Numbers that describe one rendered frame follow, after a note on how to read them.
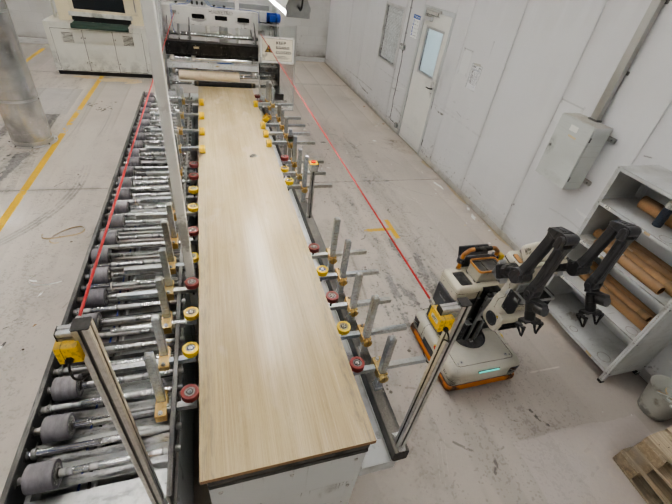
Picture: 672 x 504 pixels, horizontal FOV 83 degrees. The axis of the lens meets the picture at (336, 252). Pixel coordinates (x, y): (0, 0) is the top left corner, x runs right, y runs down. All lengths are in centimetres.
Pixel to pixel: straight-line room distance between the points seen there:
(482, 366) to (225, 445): 200
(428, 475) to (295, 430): 128
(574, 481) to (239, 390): 234
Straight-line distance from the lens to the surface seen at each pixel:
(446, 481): 293
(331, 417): 189
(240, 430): 185
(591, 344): 411
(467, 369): 309
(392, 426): 216
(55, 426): 213
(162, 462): 206
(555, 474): 330
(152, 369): 187
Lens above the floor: 255
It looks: 38 degrees down
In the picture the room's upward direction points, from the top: 8 degrees clockwise
